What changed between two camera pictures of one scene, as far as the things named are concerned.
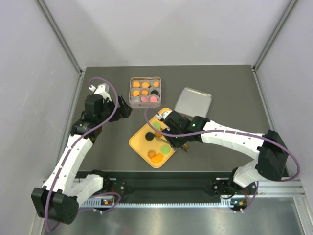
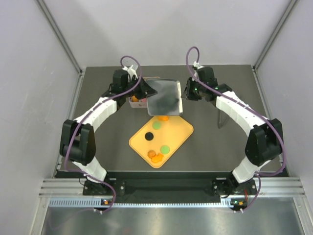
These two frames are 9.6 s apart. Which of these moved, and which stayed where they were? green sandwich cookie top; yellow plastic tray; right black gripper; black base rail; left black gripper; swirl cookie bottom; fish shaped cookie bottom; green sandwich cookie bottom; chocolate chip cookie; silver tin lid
Moved: chocolate chip cookie; left black gripper; right black gripper; silver tin lid
Stayed: black base rail; fish shaped cookie bottom; green sandwich cookie top; swirl cookie bottom; green sandwich cookie bottom; yellow plastic tray
